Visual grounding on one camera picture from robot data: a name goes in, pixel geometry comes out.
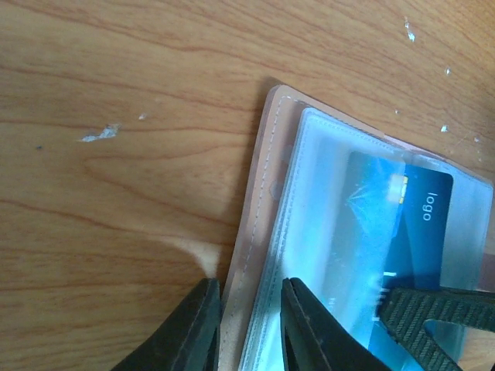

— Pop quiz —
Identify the blue credit card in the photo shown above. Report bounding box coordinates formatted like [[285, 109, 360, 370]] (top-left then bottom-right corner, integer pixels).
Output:
[[340, 150, 454, 371]]

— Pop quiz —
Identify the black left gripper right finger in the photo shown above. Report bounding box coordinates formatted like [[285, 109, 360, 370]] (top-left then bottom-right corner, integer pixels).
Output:
[[280, 278, 389, 371]]

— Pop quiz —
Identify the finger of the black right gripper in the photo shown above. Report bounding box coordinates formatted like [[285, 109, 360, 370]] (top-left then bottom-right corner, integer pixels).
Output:
[[377, 288, 494, 370]]

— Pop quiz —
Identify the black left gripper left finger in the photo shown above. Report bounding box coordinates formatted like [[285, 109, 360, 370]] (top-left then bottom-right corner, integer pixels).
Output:
[[113, 278, 221, 371]]

